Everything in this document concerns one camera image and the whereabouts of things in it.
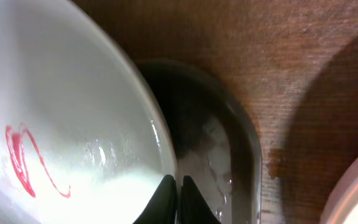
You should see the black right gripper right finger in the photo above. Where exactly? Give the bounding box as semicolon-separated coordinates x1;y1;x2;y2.
180;175;220;224

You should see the pale green plate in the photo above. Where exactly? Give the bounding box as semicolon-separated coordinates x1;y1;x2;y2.
0;1;177;223

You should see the brown serving tray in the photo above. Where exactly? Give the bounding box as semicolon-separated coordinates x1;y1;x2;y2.
136;59;262;224

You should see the pink plate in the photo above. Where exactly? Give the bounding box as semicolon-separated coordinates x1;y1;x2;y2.
319;158;358;224

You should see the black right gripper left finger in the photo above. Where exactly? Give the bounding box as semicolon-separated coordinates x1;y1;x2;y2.
134;175;177;224

